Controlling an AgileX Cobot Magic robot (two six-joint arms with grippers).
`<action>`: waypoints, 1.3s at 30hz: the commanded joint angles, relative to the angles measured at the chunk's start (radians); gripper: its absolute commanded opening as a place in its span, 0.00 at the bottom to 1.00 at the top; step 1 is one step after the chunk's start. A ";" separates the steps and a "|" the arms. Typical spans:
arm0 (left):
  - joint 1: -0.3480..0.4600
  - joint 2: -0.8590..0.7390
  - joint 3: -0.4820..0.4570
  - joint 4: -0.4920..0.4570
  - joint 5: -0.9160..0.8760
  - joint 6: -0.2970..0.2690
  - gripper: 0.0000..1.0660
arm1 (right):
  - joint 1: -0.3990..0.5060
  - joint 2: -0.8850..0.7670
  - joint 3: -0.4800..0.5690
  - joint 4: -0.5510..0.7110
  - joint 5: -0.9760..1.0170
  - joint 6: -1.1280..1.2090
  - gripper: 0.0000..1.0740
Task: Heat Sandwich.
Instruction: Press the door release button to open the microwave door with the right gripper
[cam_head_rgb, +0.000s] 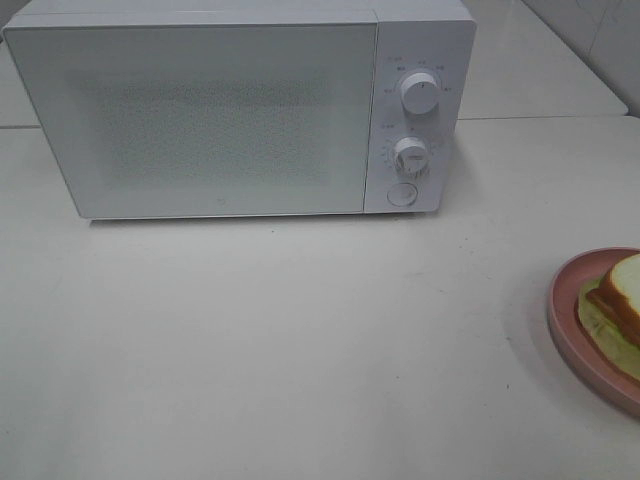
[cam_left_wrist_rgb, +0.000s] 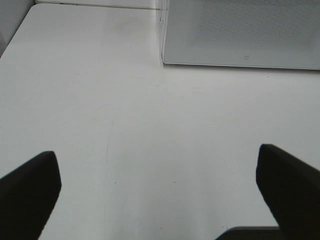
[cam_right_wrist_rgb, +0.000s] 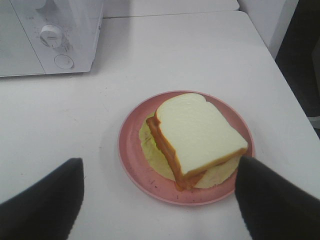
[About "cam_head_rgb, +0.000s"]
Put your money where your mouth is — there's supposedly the round white door-release button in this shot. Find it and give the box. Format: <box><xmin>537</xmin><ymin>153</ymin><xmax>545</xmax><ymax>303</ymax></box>
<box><xmin>387</xmin><ymin>182</ymin><xmax>418</xmax><ymax>207</ymax></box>

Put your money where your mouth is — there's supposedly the upper white power knob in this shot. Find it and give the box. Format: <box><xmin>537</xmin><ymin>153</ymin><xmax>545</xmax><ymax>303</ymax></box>
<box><xmin>399</xmin><ymin>70</ymin><xmax>441</xmax><ymax>115</ymax></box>

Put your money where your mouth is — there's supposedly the white microwave door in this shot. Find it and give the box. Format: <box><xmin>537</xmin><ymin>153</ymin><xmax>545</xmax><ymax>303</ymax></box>
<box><xmin>7</xmin><ymin>24</ymin><xmax>376</xmax><ymax>219</ymax></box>

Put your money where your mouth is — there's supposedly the pink round plate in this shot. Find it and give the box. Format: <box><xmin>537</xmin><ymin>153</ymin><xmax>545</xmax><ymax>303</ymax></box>
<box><xmin>547</xmin><ymin>247</ymin><xmax>639</xmax><ymax>418</ymax></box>

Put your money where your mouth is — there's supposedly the white bread sandwich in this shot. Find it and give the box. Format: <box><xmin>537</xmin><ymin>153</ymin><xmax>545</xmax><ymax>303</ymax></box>
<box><xmin>577</xmin><ymin>254</ymin><xmax>639</xmax><ymax>351</ymax></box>

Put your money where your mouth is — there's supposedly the lower white timer knob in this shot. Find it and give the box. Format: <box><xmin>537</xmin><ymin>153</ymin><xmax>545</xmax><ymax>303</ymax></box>
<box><xmin>391</xmin><ymin>137</ymin><xmax>430</xmax><ymax>176</ymax></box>

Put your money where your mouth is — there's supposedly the white microwave oven body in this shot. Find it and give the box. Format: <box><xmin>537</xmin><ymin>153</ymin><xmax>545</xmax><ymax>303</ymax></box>
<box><xmin>2</xmin><ymin>1</ymin><xmax>476</xmax><ymax>217</ymax></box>

